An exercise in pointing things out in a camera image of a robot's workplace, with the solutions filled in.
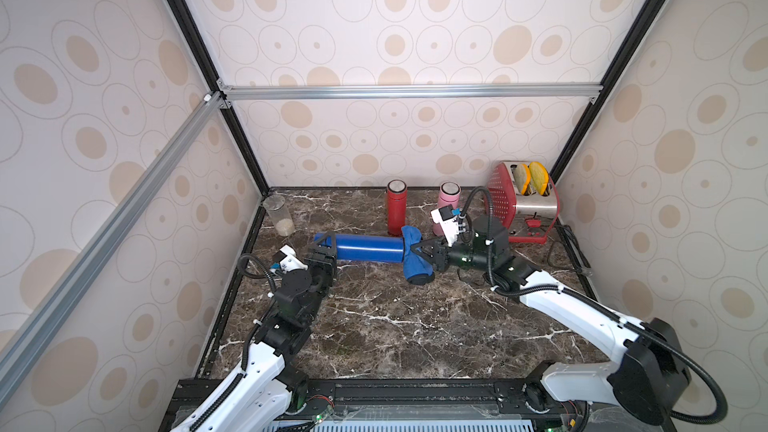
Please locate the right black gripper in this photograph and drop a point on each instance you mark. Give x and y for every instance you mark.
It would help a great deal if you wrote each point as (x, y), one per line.
(444, 255)

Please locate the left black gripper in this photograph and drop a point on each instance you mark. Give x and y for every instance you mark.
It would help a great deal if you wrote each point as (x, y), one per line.
(326, 260)

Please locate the blue cloth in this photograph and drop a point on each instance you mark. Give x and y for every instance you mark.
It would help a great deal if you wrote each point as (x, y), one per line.
(417, 271)

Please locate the blue thermos bottle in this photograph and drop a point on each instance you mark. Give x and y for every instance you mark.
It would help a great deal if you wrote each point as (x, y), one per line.
(352, 247)

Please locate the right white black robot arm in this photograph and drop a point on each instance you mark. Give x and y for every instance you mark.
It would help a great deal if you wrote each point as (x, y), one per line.
(645, 371)

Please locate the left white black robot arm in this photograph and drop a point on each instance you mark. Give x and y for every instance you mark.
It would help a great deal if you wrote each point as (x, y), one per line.
(260, 388)

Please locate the pink thermos bottle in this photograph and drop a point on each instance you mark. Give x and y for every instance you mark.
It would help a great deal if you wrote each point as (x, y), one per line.
(449, 194)

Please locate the red thermos bottle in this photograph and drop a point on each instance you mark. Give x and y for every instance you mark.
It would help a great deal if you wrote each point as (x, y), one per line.
(396, 206)

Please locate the clear glass cup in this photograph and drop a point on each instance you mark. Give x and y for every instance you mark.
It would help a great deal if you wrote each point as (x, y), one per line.
(276, 208)

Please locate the red polka dot toaster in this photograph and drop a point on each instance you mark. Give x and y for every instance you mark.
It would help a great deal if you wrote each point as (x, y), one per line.
(528, 218)

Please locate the left yellow toast slice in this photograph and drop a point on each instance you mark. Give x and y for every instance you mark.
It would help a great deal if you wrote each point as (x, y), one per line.
(522, 177)

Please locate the yellow toast slice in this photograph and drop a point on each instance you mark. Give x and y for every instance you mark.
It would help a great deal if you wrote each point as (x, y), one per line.
(539, 178)
(522, 177)

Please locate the right yellow toast slice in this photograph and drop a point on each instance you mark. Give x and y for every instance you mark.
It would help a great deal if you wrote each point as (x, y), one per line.
(539, 178)

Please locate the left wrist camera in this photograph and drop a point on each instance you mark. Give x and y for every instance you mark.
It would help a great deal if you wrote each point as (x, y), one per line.
(285, 260)

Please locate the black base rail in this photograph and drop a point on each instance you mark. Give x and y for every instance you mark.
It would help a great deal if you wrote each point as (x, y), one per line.
(431, 405)

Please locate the horizontal aluminium rail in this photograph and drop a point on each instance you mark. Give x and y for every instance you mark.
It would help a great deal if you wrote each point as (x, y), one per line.
(387, 92)

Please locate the left diagonal aluminium rail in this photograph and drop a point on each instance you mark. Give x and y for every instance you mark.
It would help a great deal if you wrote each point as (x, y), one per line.
(56, 307)

